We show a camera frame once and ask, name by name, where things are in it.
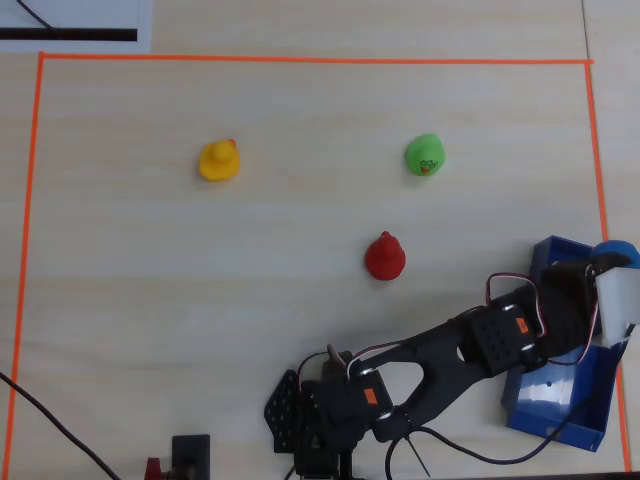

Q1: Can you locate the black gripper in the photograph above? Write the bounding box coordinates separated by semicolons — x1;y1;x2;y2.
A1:
535;252;633;361

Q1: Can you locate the blue rubber duck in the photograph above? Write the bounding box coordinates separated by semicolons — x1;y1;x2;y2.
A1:
591;239;640;271

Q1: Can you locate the blue plastic box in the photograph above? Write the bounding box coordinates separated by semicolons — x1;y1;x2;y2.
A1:
500;235;627;453

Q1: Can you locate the green rubber duck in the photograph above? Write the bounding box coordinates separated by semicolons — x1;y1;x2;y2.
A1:
404;132;446;178

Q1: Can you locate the red rubber duck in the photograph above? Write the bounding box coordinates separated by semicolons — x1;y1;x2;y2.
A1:
364;230;407;282

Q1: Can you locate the yellow rubber duck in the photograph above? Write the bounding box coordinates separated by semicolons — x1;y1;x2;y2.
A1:
198;138;241;182

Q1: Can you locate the white paper with black stripe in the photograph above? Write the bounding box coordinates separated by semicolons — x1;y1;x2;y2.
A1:
0;0;152;53

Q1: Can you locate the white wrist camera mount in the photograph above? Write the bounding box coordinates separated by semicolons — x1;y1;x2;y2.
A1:
596;266;640;347

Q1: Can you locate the black camera cable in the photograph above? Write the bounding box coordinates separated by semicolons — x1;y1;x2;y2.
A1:
383;323;637;477

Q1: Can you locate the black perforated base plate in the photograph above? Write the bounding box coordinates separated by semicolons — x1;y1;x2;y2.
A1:
263;369;302;454

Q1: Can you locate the orange tape frame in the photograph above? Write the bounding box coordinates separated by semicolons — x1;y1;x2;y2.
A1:
7;51;633;474

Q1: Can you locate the black clamp with red handle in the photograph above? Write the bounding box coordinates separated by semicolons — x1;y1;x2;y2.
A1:
145;433;212;480

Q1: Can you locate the thick black cable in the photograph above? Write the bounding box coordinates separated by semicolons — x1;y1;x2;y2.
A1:
0;371;122;480

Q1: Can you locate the thin black cable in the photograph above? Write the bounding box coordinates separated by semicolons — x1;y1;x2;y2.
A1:
16;0;60;34

